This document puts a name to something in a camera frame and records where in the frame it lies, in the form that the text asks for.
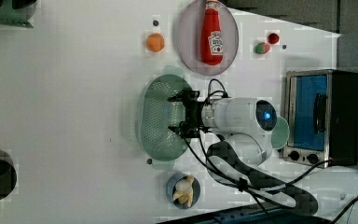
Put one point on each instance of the orange fruit toy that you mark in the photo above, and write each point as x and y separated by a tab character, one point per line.
155	42

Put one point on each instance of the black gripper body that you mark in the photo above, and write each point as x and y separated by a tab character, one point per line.
193	123

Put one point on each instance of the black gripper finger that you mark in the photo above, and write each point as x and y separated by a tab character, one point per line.
178	97
180	129

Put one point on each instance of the peeled banana toy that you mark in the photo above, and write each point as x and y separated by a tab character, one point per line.
184	191

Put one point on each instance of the silver black toaster oven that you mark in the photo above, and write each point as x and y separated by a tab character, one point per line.
321	107

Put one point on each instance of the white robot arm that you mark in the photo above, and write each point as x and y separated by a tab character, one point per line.
247	130

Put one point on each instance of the red ketchup bottle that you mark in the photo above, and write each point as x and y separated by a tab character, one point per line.
211	41

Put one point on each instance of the green enamel pot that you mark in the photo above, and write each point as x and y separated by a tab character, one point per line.
280	133

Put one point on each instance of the green mount bracket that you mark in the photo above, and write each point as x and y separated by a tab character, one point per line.
17	12

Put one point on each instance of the grey round plate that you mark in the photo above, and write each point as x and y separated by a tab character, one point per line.
188	35

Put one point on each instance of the red green strawberry toy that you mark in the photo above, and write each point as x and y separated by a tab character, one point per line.
262	48

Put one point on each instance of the blue bowl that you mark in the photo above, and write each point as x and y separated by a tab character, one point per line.
170	189

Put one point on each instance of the green plastic strainer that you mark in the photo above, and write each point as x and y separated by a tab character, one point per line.
156	115

